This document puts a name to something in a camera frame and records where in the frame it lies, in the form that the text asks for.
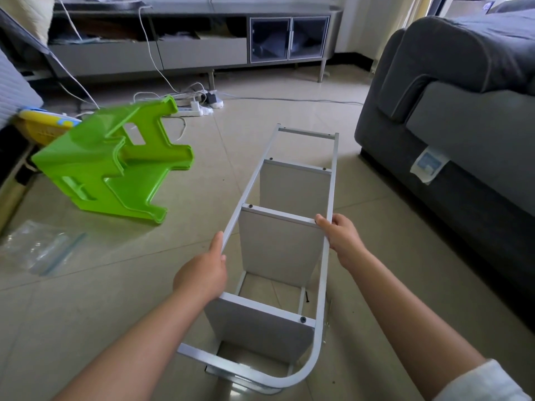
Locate person's right hand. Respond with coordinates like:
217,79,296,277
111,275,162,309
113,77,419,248
314,213,373,271

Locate person's left hand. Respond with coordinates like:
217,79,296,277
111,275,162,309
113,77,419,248
173,231,229,310

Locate white metal frame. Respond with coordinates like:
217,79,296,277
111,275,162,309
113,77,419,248
205,355,292,396
177,123,341,391

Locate white wooden board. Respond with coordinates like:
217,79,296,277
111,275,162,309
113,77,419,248
205,292,317,364
259,160,334,219
238,206,325,287

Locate clear plastic screw bag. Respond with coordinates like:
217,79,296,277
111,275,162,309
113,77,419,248
0,219,87,276

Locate person's right forearm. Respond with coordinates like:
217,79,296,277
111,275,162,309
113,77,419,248
344,253,488,401

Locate person's left forearm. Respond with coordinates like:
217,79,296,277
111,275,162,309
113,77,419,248
54,292,212,401

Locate person's white shirt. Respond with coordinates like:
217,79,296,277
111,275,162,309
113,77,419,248
435,359,535,401

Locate green plastic stool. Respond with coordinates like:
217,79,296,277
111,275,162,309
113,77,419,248
31,96,195,224

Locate long white power strip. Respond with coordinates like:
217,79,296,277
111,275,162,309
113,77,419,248
176,102,215,119

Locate grey sofa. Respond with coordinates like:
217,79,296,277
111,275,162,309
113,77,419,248
353,0,535,307

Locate yellow plastic basket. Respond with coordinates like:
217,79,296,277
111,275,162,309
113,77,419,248
17,108,83,149

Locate patterned beige curtain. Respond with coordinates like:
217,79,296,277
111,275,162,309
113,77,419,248
368,0,437,74

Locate grey marble TV cabinet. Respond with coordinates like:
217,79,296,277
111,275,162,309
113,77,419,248
46,0,344,90

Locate grey textured furniture cover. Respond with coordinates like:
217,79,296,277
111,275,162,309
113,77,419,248
0,50,45,130

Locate pile of pale cloth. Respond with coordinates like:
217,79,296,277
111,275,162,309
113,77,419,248
0,0,55,47

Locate long dark cable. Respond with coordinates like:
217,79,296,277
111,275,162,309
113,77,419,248
221,96,366,107

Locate tangle of white cables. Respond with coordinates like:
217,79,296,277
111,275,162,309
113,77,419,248
50,4,227,119

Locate chrome metal base rail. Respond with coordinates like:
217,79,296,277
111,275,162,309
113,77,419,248
0,167,40,234

